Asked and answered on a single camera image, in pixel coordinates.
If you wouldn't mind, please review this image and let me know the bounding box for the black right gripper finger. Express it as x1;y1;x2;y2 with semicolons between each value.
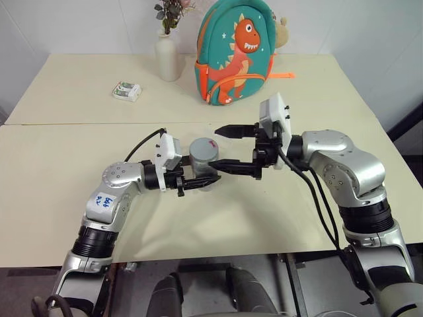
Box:
208;158;256;178
213;124;256;140

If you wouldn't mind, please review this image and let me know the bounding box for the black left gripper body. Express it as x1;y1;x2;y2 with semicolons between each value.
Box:
164;157;187;198

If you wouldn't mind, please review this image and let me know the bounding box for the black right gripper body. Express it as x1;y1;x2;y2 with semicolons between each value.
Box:
251;122;283;181

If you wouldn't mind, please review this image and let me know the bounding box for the grey cylindrical can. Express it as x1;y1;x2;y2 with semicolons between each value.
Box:
189;155;219;193

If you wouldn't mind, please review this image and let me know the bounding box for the gray jar lid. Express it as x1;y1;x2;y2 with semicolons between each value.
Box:
189;137;221;163

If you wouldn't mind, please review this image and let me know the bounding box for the small white green box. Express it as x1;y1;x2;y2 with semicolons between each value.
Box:
111;80;143;103

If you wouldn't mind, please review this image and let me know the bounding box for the teal dinosaur backpack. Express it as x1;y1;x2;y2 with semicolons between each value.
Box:
194;0;296;107

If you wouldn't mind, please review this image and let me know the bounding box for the white ceramic vase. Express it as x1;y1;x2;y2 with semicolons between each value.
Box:
154;30;182;83

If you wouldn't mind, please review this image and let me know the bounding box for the beige plush toy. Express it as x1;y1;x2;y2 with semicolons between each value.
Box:
273;15;292;50

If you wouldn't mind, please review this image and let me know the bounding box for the dark rounded shape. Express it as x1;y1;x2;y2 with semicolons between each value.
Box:
227;266;277;317
154;273;185;317

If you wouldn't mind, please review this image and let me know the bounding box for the dried flower bouquet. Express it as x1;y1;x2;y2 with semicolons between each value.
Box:
153;0;186;36

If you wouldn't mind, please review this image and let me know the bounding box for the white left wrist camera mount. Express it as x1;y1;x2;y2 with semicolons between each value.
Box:
153;133;183;193

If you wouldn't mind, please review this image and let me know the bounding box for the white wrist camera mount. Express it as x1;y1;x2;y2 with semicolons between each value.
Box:
153;133;183;193
258;92;292;171

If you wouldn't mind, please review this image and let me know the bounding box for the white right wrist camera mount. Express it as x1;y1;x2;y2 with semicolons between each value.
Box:
258;92;292;171

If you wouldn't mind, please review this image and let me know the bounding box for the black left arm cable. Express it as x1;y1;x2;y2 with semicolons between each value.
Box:
125;128;168;163

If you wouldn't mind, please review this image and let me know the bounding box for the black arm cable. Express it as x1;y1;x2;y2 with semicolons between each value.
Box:
276;145;364;306
125;128;168;163

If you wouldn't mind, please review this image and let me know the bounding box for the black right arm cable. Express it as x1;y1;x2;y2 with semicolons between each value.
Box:
276;145;364;306

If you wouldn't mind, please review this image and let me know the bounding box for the black metal table frame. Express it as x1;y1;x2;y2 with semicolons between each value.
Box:
270;252;313;317

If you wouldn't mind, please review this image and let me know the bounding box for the dark looped cable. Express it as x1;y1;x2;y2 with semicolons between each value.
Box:
30;293;79;317

